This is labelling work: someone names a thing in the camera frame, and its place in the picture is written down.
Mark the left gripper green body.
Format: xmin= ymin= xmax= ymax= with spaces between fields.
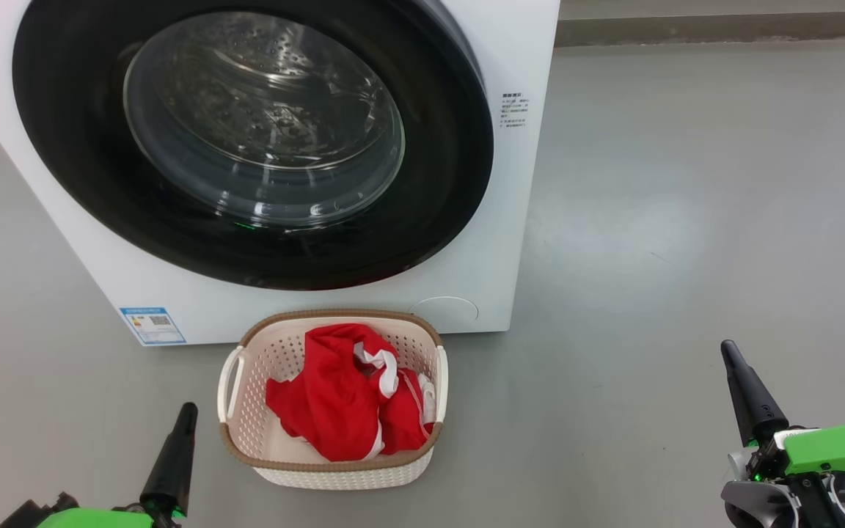
xmin=0 ymin=491 xmax=189 ymax=528

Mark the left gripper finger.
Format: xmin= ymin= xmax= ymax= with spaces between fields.
xmin=139 ymin=402 xmax=199 ymax=518

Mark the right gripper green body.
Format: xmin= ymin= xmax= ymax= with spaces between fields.
xmin=748 ymin=423 xmax=845 ymax=482

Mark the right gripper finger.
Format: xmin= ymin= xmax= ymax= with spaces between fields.
xmin=720 ymin=340 xmax=790 ymax=447

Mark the red garment with white trim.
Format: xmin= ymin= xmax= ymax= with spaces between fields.
xmin=265 ymin=323 xmax=438 ymax=463

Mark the dark round washing machine door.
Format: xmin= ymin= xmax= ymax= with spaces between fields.
xmin=12 ymin=0 xmax=495 ymax=292

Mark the cream perforated laundry basket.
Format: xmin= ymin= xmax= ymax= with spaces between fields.
xmin=217 ymin=309 xmax=450 ymax=491

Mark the white front-load washing machine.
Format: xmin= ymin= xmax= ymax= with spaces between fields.
xmin=0 ymin=0 xmax=561 ymax=347

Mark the clear door glass bowl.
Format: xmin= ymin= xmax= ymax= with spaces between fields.
xmin=123 ymin=10 xmax=406 ymax=228

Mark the blue energy label sticker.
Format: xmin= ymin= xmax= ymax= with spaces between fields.
xmin=120 ymin=307 xmax=187 ymax=346

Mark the round filter cover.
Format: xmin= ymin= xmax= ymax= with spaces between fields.
xmin=408 ymin=296 xmax=480 ymax=327

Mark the printed text sticker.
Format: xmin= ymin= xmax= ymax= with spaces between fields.
xmin=500 ymin=92 xmax=530 ymax=130

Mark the grey wall baseboard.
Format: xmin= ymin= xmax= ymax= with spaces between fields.
xmin=555 ymin=11 xmax=845 ymax=48

